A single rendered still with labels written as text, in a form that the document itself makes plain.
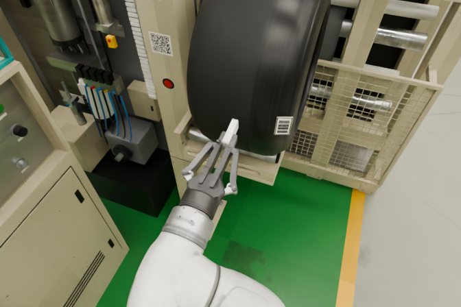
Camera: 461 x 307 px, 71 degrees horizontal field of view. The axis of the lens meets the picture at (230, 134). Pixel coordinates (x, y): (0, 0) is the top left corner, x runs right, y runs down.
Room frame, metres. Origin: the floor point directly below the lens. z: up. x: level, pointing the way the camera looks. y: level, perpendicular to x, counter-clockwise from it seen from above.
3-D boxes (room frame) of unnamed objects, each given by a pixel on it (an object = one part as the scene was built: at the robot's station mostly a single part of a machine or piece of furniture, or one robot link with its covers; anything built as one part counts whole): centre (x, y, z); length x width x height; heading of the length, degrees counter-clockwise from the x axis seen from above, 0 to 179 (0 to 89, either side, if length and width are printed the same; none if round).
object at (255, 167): (0.75, 0.00, 0.84); 0.36 x 0.09 x 0.06; 69
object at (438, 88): (1.10, -0.38, 0.65); 0.90 x 0.02 x 0.70; 69
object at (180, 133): (0.94, 0.12, 0.90); 0.40 x 0.03 x 0.10; 159
